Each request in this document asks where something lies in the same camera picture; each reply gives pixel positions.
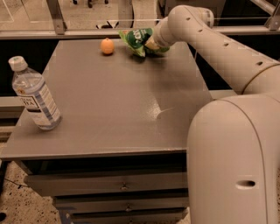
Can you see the green rice chip bag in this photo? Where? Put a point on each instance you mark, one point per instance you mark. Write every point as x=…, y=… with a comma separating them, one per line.
x=135, y=40

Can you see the orange fruit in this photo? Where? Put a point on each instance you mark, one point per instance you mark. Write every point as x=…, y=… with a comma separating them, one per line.
x=107, y=46

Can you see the grey drawer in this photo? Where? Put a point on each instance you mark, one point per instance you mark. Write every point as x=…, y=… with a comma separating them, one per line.
x=169, y=214
x=124, y=202
x=105, y=182

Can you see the top grey drawer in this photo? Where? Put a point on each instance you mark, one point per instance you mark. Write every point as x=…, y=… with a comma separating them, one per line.
x=105, y=182

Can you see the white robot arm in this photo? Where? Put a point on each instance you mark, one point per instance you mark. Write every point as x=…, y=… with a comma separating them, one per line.
x=233, y=142

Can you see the middle grey drawer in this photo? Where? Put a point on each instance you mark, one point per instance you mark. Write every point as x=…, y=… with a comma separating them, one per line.
x=124, y=202

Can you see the grey drawer cabinet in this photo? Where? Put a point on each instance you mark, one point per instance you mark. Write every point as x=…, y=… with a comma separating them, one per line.
x=119, y=113

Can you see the grey metal railing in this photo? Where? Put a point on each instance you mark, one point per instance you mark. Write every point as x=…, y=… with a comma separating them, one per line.
x=54, y=19

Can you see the bottom grey drawer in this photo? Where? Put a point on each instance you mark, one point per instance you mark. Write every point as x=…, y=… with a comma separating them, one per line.
x=169, y=214

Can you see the clear plastic water bottle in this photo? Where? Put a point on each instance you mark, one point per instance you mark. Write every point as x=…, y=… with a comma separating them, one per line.
x=30, y=86

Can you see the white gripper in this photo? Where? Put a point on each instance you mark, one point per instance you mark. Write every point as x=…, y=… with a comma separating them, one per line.
x=157, y=38

